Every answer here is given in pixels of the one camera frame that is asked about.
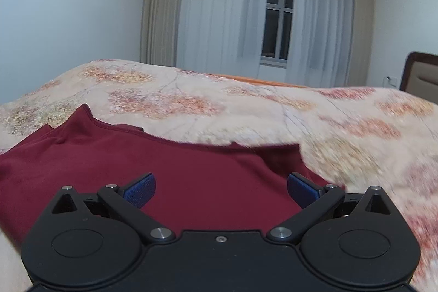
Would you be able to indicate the beige drape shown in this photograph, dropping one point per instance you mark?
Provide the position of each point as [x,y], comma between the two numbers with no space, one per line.
[361,42]
[158,37]

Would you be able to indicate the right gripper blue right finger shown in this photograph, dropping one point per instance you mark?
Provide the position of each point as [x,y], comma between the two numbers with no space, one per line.
[317,204]

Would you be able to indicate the orange bed sheet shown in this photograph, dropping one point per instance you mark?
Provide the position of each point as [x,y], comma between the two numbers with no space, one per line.
[253,81]

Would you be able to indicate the floral peach quilt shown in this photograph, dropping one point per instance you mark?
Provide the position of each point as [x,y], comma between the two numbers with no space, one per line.
[354,137]

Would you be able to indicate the white wall socket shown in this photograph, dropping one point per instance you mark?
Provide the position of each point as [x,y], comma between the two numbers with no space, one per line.
[392,81]

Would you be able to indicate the window with white frame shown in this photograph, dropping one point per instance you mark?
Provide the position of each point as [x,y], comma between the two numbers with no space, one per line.
[277,33]

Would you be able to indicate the beige drape left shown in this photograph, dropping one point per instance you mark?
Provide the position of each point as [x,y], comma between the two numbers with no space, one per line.
[158,37]

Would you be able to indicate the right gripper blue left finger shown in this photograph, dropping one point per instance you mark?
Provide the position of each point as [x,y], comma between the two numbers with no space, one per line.
[125,203]

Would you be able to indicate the brown padded headboard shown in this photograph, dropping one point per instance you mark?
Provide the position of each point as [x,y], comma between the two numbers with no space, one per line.
[419,76]

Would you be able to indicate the dark red knit sweater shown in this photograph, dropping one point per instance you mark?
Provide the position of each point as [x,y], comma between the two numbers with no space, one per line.
[198,187]

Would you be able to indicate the white sheer curtain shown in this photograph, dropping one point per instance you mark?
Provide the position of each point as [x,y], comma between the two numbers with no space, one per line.
[226,36]

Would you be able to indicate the beige drape right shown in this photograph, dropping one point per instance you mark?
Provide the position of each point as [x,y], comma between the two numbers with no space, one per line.
[361,42]

